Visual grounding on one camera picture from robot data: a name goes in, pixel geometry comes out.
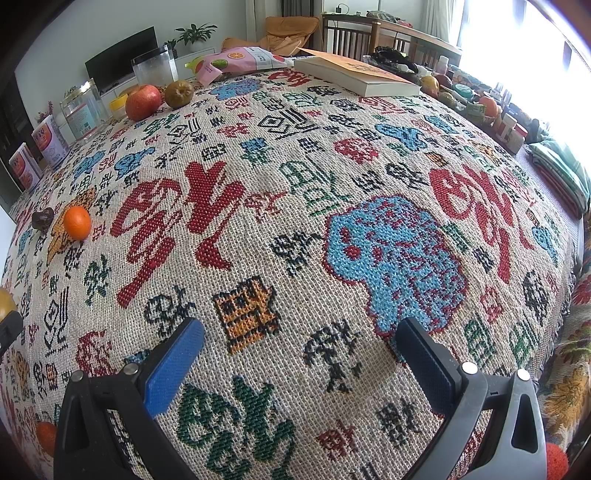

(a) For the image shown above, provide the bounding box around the dark passion fruit upper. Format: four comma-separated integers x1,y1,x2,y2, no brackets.
31,207,55,235

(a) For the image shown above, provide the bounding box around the dark orange front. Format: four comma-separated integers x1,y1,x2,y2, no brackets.
36,421,57,457

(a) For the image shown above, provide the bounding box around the orange fluffy sleeve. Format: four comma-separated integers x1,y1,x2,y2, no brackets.
546,443,569,480

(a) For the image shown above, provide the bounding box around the right pink white can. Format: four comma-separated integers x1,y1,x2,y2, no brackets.
32,115,69,169

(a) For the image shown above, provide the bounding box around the pink snack bag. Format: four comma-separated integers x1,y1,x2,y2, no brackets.
184,47,293,86

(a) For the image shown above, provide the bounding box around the small yellow cup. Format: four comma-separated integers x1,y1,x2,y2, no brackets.
109,94,128,120

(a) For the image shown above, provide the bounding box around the patterned woven tablecloth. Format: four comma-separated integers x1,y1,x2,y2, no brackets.
1,70,575,479

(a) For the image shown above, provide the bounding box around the left pink white can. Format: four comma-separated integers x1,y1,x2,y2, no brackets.
9,143,42,191

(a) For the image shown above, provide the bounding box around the green round fruit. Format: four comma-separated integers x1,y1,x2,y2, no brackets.
0,287,17,322

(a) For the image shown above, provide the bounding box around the folded green blanket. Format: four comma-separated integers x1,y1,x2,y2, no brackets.
526,138,590,216

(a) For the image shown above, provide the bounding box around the pink white can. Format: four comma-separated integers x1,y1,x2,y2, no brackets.
9,143,42,191
32,115,69,169

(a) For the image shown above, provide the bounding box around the orange bean bag chair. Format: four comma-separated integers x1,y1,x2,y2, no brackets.
221,16,320,57

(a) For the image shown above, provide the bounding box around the small orange centre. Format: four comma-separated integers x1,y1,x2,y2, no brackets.
63,206,92,241

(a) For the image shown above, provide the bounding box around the wooden bench chair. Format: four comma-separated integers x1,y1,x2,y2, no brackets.
322,13,462,69

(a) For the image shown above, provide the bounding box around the red apple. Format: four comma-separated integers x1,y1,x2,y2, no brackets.
125,85,162,122

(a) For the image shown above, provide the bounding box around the potted plant by television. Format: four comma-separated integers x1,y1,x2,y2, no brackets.
176,23,217,52

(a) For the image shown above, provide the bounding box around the orange cover book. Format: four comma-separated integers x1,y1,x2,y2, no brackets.
294,48,420,97

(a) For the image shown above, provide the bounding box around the black television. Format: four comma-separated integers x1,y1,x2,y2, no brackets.
85,27,157,93

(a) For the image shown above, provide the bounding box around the clear jar black lid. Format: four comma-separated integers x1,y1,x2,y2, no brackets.
131,45,178,87

